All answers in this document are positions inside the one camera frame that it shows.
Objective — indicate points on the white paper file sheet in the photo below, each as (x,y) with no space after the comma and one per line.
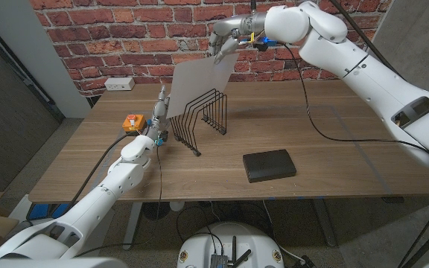
(196,85)

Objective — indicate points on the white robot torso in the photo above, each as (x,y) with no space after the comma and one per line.
(248,238)

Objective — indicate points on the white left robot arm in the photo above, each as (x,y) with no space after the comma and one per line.
(99,201)

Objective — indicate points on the orange emergency stop box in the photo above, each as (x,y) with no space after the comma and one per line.
(132,124)

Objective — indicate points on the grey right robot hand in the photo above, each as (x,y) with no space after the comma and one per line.
(229,30)

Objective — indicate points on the printed red brick backdrop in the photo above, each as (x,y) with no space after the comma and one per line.
(125,37)

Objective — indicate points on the grey table leg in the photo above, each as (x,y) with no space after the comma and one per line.
(324,223)

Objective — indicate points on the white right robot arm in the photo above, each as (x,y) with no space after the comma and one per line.
(367,82)

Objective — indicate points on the blue box under table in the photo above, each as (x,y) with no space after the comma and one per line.
(37,211)

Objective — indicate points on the white power outlet strip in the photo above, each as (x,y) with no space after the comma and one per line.
(119,84)

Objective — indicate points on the black rectangular box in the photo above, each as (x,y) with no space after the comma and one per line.
(269,165)

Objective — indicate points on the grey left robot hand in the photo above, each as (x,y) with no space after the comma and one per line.
(158,111)

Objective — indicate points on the white table leg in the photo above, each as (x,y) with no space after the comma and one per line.
(132,223)

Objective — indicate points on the black antenna radio module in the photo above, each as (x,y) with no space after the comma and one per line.
(220,260)

